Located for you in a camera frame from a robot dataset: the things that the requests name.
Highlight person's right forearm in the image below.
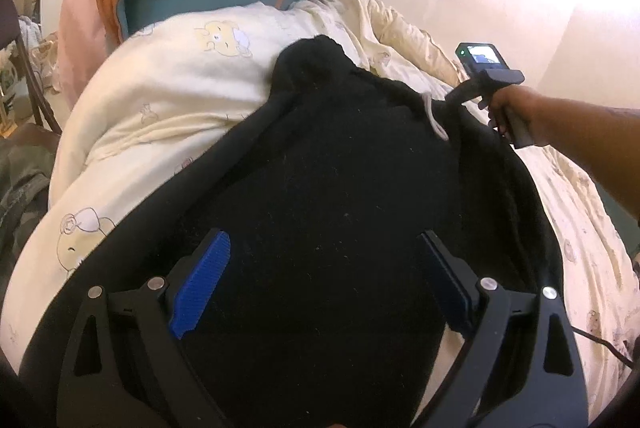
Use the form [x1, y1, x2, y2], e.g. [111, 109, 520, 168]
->
[530, 88, 640, 221]

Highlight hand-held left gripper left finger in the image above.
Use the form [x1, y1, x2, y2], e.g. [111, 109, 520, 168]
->
[56, 229, 232, 428]

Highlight camouflage jacket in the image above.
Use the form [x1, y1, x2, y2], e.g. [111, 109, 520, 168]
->
[0, 135, 58, 289]

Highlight cream bear printed blanket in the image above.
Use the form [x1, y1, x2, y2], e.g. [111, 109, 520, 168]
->
[0, 0, 640, 428]

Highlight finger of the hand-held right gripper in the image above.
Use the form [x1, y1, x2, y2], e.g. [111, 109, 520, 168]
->
[445, 80, 483, 109]

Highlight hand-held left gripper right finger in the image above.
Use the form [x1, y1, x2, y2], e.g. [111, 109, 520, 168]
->
[415, 230, 588, 428]

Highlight person's right hand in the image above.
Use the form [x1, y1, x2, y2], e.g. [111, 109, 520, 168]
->
[486, 85, 543, 147]

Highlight black pants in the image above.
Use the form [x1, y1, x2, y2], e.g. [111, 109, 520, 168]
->
[17, 34, 566, 428]

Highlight pink curtain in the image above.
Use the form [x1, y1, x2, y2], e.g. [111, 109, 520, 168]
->
[58, 0, 251, 106]

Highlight black cable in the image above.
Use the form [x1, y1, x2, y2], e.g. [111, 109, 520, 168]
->
[570, 327, 632, 366]

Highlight dark folding chair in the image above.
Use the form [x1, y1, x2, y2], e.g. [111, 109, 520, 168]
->
[0, 0, 63, 139]

